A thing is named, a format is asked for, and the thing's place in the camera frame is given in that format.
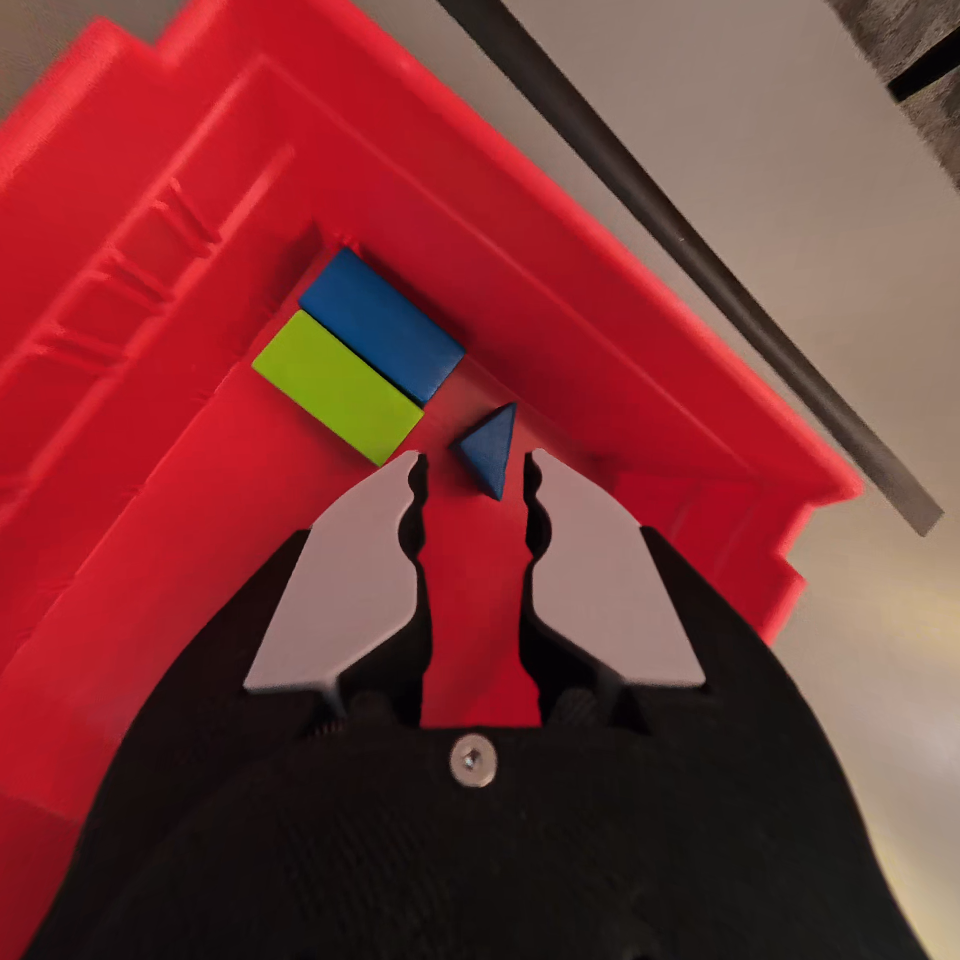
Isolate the blue rectangular wooden block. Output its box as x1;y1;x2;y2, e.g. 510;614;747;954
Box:
297;246;468;408

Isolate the green wooden block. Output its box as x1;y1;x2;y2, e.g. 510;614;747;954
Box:
250;309;427;468

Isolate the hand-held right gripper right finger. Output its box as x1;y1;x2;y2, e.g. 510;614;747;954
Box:
518;447;708;717

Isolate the black metal leg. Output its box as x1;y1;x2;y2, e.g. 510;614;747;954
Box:
887;43;960;104

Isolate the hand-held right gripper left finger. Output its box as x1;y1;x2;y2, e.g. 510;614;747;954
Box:
242;448;435;721

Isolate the red plastic bin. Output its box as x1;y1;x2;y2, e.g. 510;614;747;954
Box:
0;0;865;960

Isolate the small blue triangle block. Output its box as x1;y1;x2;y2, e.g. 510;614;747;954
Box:
449;401;519;503

